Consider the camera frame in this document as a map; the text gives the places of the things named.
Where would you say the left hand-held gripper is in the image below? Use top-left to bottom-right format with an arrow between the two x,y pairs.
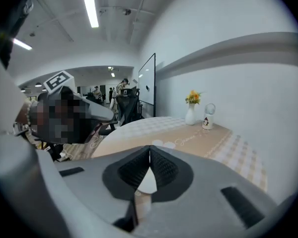
31,70 -> 115,143

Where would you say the black-framed whiteboard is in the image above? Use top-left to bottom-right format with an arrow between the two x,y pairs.
138,53 -> 156,118

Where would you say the white round plate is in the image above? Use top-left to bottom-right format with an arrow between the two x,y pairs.
137,168 -> 157,195

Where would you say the beige checked tablecloth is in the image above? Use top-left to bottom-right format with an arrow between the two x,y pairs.
90,116 -> 268,220

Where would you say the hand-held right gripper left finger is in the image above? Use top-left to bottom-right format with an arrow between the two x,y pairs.
46,145 -> 150,238

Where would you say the white vase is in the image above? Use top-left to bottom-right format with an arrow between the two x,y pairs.
185,103 -> 197,126

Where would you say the ceiling light panel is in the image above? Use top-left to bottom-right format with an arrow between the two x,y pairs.
81,0 -> 99,29
11,38 -> 33,51

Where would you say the white pearl bracelet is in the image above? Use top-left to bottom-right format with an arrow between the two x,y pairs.
24,101 -> 32,127

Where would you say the black mesh office chair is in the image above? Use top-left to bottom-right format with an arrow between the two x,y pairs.
116,88 -> 142,126

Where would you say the white cartoon-print jar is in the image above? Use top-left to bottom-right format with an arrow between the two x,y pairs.
202,103 -> 216,130

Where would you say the checkered beige tablecloth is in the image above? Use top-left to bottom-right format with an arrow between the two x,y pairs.
90,116 -> 268,220

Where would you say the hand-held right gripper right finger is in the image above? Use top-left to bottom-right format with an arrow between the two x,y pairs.
139,145 -> 277,238

